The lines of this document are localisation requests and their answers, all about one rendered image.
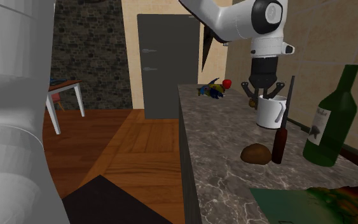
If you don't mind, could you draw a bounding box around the blue yellow toy figure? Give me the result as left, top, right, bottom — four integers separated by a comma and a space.
196, 77, 227, 101

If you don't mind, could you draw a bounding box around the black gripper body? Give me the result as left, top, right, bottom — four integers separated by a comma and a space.
248, 56, 280, 91

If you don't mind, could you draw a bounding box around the green map book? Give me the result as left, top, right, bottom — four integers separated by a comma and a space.
249, 185, 358, 224

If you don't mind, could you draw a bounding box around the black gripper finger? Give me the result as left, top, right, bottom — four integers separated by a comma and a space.
241, 81, 259, 109
263, 81, 286, 101

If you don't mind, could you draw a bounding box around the white legged wooden table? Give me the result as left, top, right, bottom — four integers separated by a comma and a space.
45, 77, 86, 136

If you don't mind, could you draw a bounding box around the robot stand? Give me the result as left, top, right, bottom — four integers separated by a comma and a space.
61, 174, 174, 224

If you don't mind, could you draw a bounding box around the brown potato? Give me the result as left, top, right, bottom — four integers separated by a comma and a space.
240, 143, 273, 166

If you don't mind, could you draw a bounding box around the red chair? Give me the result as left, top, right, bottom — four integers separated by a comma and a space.
50, 92, 65, 112

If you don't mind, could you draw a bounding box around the white mug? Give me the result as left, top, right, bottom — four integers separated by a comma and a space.
256, 94, 288, 130

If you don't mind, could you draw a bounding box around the green wine bottle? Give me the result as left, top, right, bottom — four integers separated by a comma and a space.
302, 64, 358, 167

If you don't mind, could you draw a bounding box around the dark red handled knife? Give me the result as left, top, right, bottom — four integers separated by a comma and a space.
271, 75, 296, 165

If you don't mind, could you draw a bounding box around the grey fridge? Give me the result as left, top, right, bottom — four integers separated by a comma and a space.
136, 13, 202, 120

